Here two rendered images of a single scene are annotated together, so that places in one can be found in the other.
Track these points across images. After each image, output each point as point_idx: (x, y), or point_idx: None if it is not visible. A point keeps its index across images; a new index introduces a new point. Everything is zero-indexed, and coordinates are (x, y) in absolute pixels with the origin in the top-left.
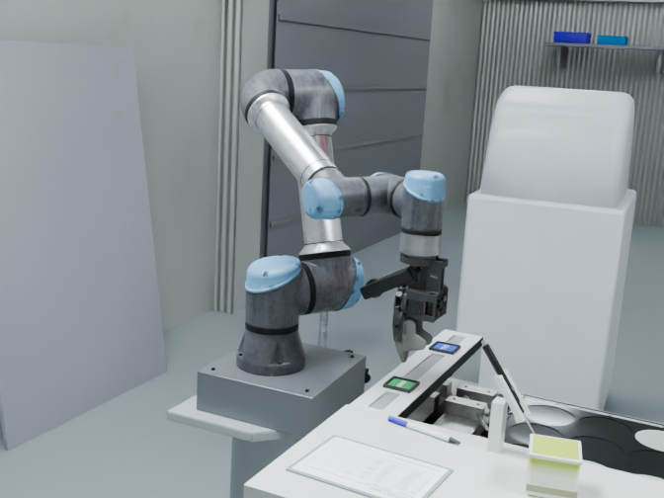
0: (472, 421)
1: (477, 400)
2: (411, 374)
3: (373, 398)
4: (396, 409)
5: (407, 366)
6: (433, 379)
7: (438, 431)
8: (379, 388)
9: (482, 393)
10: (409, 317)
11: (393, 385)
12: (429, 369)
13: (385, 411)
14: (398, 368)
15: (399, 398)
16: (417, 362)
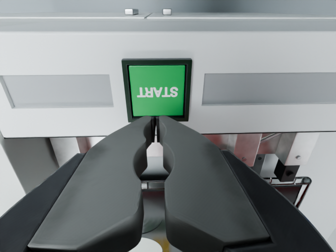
0: (222, 147)
1: (283, 140)
2: (244, 79)
3: (45, 67)
4: (39, 128)
5: (291, 54)
6: (225, 130)
7: (12, 204)
8: (109, 56)
9: (288, 152)
10: (193, 251)
11: (135, 82)
12: (296, 98)
13: (12, 116)
14: (269, 40)
15: (90, 113)
16: (327, 65)
